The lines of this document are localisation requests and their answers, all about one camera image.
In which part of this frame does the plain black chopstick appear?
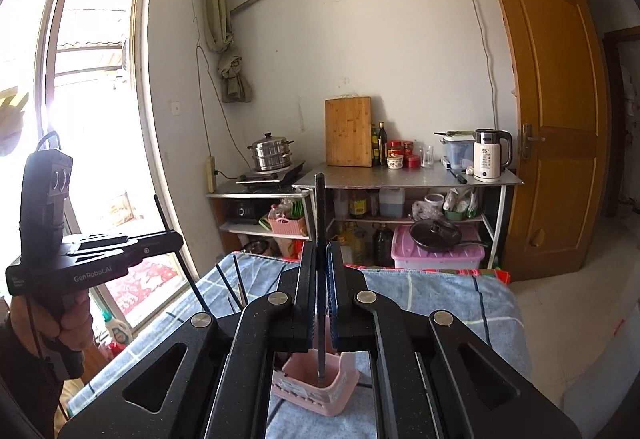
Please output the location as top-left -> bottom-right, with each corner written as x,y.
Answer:
215,263 -> 245,310
232,255 -> 248,309

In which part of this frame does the black chopstick with steel end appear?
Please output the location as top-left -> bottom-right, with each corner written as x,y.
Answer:
314,172 -> 326,387

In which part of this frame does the steel kitchen shelf table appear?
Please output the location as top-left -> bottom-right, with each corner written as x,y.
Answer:
294,164 -> 523,269

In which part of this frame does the person's left hand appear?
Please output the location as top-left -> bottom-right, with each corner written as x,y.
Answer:
9,291 -> 93,355

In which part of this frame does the pink plastic utensil basket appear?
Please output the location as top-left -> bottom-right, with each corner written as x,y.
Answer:
271,319 -> 360,416

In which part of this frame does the blue plaid tablecloth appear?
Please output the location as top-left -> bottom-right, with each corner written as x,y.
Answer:
61,245 -> 549,438

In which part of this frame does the pink lidded storage box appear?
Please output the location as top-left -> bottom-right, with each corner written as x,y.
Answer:
390,225 -> 485,270

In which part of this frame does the black frying pan with lid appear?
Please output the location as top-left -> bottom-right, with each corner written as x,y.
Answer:
409,219 -> 487,253

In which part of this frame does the pink woven basket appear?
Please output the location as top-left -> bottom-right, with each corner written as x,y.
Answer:
267,209 -> 308,237

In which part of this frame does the small wooden side shelf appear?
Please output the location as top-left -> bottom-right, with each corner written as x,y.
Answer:
205,183 -> 316,253

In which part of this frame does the black induction cooker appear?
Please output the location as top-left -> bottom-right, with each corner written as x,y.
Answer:
235,160 -> 305,188

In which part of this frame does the stainless steel steamer pot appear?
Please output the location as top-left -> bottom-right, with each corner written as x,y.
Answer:
247,132 -> 294,172

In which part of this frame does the hanging olive cloth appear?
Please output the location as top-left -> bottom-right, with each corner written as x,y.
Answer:
203,0 -> 253,103

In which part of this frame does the white electric kettle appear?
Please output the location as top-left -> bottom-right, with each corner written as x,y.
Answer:
473,129 -> 513,182

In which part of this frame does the red lidded jar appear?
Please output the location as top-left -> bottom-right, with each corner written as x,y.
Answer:
386,140 -> 405,170

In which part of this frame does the clear plastic container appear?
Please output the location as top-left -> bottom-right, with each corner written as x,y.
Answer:
435,130 -> 475,170

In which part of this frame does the dark soy sauce bottle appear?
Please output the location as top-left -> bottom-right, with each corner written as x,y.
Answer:
378,121 -> 387,167

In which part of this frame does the bamboo cutting board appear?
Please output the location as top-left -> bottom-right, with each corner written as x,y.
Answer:
324,96 -> 372,167

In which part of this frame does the brown wooden door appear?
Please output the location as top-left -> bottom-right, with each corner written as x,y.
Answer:
499,0 -> 611,281

